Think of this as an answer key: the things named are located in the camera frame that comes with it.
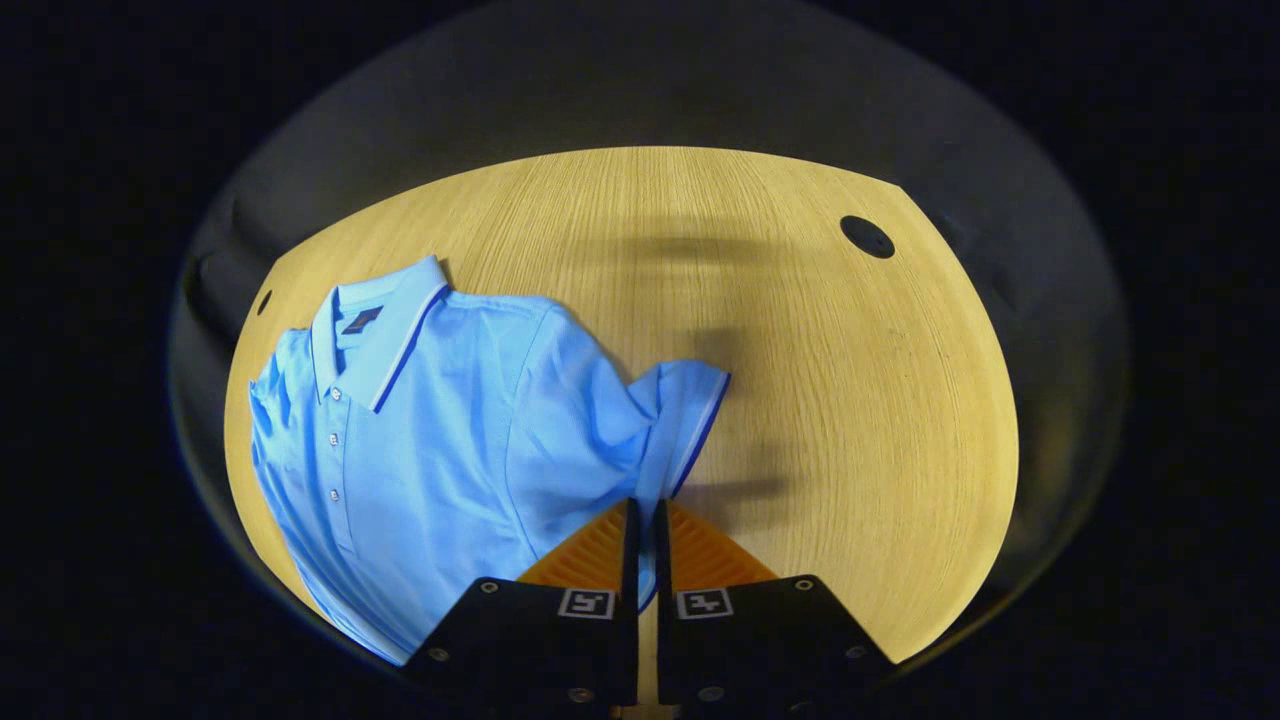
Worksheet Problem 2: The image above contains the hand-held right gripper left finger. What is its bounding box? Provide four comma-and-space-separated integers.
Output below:
403, 497, 642, 717

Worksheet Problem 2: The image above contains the light blue polo T-shirt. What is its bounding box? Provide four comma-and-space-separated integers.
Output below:
247, 254, 732, 667

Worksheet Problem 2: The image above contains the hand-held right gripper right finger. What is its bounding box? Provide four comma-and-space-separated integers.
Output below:
654, 497, 898, 717

